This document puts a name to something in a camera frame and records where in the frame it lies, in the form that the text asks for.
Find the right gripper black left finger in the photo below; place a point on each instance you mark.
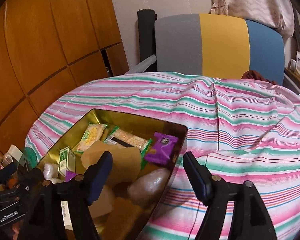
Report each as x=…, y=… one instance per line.
x=80, y=192

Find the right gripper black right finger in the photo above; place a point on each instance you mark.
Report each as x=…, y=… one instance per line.
x=250, y=218

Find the cream cardboard box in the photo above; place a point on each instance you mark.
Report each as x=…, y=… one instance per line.
x=99, y=210

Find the green yellow cracker packet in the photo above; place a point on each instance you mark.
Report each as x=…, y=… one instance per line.
x=92, y=134

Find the purple snack packet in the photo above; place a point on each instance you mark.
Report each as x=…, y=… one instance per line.
x=69, y=175
x=161, y=151

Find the green round container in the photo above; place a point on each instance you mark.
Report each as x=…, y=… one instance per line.
x=30, y=158

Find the small green white box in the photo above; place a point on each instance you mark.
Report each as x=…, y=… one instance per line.
x=67, y=161

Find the small white wrapped ball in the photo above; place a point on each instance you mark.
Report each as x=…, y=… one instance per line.
x=50, y=171

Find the large white wrapped bundle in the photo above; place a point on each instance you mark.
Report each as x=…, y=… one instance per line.
x=148, y=188

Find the gold metal tin box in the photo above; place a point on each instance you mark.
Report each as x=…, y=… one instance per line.
x=141, y=126

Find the pink green striped cloth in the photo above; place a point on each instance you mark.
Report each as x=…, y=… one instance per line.
x=240, y=129

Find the dark red garment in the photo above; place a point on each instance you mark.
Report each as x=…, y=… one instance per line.
x=254, y=75

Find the wooden side shelf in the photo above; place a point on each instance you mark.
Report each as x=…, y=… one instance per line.
x=293, y=78

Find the wooden wardrobe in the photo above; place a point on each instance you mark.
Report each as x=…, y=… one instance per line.
x=48, y=48

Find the grey yellow blue chair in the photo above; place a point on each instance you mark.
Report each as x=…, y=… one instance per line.
x=218, y=46

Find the floral pink curtain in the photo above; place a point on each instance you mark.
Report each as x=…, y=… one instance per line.
x=277, y=14

